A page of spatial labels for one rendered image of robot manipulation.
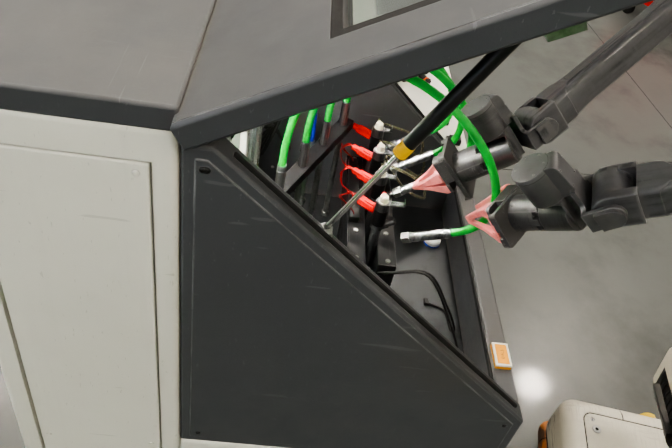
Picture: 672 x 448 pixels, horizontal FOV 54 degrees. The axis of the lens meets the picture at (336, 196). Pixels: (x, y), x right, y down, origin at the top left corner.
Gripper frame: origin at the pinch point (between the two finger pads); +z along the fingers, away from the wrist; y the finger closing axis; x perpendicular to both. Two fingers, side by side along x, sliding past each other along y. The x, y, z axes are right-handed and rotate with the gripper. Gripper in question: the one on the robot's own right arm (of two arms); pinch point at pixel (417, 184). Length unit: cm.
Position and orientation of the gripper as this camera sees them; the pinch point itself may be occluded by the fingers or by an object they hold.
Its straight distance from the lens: 122.6
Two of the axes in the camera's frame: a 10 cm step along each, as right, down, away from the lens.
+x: -2.6, 6.1, -7.5
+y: -5.7, -7.2, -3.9
